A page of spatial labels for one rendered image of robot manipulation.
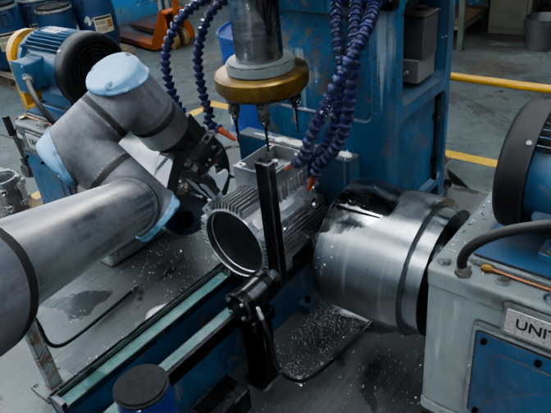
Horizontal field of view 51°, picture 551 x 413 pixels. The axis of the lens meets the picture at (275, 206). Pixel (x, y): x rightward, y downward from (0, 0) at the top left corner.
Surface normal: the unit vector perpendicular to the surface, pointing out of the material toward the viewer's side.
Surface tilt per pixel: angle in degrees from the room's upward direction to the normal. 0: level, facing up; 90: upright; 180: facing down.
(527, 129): 35
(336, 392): 0
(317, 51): 90
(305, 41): 90
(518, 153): 55
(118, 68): 25
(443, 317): 89
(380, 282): 73
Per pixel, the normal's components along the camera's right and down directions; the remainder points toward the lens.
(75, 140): 0.15, -0.05
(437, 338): -0.62, 0.46
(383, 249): -0.52, -0.24
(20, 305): 0.98, 0.13
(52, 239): 0.84, -0.53
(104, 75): -0.33, -0.56
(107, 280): -0.10, -0.84
